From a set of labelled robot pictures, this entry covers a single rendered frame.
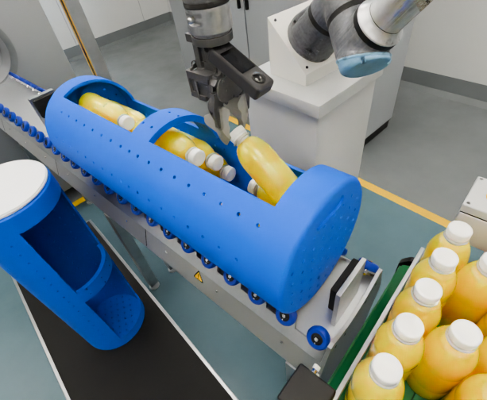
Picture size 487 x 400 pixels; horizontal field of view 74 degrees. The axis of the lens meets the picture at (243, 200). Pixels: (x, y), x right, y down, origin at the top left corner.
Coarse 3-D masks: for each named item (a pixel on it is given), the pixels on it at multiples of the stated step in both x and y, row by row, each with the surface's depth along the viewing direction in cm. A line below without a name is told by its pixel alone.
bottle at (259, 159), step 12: (240, 144) 66; (252, 144) 64; (264, 144) 65; (240, 156) 66; (252, 156) 64; (264, 156) 64; (276, 156) 65; (252, 168) 65; (264, 168) 64; (276, 168) 64; (288, 168) 65; (264, 180) 64; (276, 180) 64; (288, 180) 64; (276, 192) 64
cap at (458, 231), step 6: (450, 222) 59; (456, 222) 59; (462, 222) 58; (450, 228) 58; (456, 228) 58; (462, 228) 58; (468, 228) 57; (450, 234) 58; (456, 234) 57; (462, 234) 57; (468, 234) 57; (456, 240) 58; (462, 240) 57
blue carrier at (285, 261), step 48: (96, 144) 79; (144, 144) 70; (144, 192) 70; (192, 192) 60; (240, 192) 55; (288, 192) 52; (336, 192) 52; (192, 240) 64; (240, 240) 54; (288, 240) 49; (336, 240) 64; (288, 288) 53
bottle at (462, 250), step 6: (438, 234) 62; (444, 234) 60; (432, 240) 62; (438, 240) 61; (444, 240) 60; (450, 240) 58; (468, 240) 58; (432, 246) 62; (438, 246) 60; (444, 246) 59; (450, 246) 59; (456, 246) 59; (462, 246) 58; (468, 246) 59; (426, 252) 64; (432, 252) 62; (456, 252) 58; (462, 252) 58; (468, 252) 59; (462, 258) 59; (468, 258) 60; (462, 264) 60; (456, 270) 61
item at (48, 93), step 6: (48, 90) 130; (36, 96) 128; (42, 96) 128; (48, 96) 129; (30, 102) 127; (36, 102) 126; (42, 102) 128; (36, 108) 129; (42, 108) 129; (42, 114) 130; (42, 120) 132
